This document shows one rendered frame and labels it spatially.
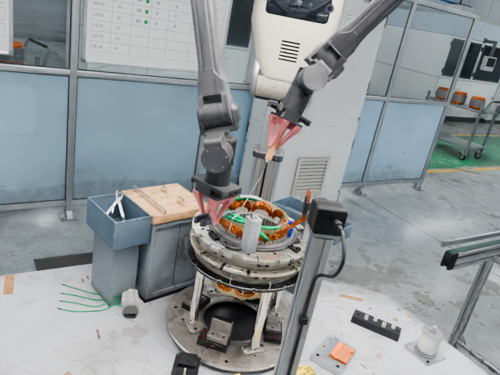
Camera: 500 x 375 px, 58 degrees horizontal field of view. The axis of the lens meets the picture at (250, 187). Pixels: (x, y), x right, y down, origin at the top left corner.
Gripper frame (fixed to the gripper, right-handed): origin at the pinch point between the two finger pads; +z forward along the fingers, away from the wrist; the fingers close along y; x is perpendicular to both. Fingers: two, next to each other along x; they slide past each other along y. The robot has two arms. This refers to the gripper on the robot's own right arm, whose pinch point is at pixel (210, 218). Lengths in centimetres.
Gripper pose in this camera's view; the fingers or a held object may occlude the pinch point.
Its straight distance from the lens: 104.3
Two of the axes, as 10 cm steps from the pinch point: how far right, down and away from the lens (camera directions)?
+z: -1.9, 9.2, 3.4
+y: 7.6, 3.6, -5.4
